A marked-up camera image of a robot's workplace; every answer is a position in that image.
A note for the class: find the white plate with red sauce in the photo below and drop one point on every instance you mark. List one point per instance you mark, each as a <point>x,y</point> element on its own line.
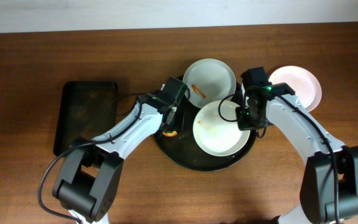
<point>209,80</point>

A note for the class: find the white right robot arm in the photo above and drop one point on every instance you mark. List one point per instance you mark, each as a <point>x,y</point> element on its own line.
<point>329,189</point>

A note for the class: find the black rectangular tray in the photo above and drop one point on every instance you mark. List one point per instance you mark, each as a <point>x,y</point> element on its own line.
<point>84,112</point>

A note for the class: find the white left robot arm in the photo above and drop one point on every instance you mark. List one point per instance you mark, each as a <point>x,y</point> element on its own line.
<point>88,180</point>

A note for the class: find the white plate with yellow sauce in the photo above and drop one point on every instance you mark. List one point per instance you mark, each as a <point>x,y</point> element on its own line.
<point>214,132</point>

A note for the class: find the round black tray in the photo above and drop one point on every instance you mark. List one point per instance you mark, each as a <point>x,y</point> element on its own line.
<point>184,150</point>

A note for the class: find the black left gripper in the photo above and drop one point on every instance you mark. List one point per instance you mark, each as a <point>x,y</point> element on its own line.
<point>169,118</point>

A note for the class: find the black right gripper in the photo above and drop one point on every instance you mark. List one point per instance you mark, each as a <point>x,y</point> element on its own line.
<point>248,118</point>

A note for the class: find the pinkish white plate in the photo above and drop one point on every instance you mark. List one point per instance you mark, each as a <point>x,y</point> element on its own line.
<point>306,86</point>

